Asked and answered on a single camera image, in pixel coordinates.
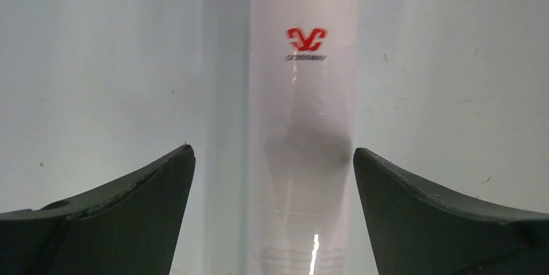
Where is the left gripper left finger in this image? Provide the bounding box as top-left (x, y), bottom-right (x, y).
top-left (1, 144), bottom-right (196, 274)

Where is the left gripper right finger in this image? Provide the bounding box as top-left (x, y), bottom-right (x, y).
top-left (353, 148), bottom-right (548, 275)

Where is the white shuttlecock tube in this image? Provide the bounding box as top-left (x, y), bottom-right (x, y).
top-left (247, 0), bottom-right (358, 274)

